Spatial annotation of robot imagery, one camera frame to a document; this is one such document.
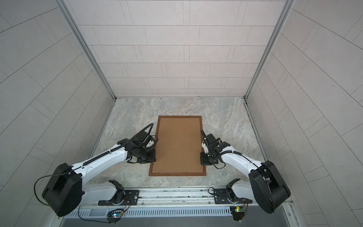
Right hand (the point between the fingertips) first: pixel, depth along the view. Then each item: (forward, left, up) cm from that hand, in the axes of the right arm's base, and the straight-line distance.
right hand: (201, 163), depth 83 cm
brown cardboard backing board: (+8, +14, +2) cm, 16 cm away
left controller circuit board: (-23, +43, +4) cm, 49 cm away
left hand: (+2, +23, +4) cm, 24 cm away
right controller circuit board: (-24, -15, -1) cm, 29 cm away
